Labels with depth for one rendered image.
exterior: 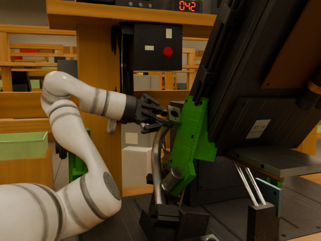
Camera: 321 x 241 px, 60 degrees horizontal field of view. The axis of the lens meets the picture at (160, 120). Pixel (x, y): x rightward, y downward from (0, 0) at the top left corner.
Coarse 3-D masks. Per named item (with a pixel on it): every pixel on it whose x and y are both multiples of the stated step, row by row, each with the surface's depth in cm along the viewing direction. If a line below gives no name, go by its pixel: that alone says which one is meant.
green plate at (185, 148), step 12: (192, 96) 76; (192, 108) 75; (204, 108) 70; (192, 120) 73; (204, 120) 72; (180, 132) 78; (192, 132) 72; (204, 132) 72; (180, 144) 77; (192, 144) 71; (204, 144) 73; (180, 156) 75; (192, 156) 71; (204, 156) 73
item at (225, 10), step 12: (228, 0) 56; (240, 0) 56; (228, 12) 55; (240, 12) 55; (228, 24) 56; (216, 36) 60; (228, 36) 59; (216, 48) 61; (216, 60) 65; (204, 72) 65; (216, 72) 66; (204, 84) 67; (204, 96) 70
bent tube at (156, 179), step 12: (168, 108) 80; (168, 120) 78; (180, 120) 79; (156, 132) 86; (156, 144) 85; (156, 156) 84; (156, 168) 81; (156, 180) 79; (156, 192) 76; (156, 204) 74
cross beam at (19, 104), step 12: (0, 96) 95; (12, 96) 96; (24, 96) 98; (36, 96) 99; (72, 96) 103; (156, 96) 114; (168, 96) 116; (180, 96) 118; (0, 108) 95; (12, 108) 97; (24, 108) 98; (36, 108) 99
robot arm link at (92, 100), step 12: (60, 72) 68; (48, 84) 65; (60, 84) 66; (72, 84) 68; (84, 84) 71; (60, 96) 67; (84, 96) 69; (96, 96) 70; (84, 108) 71; (96, 108) 71
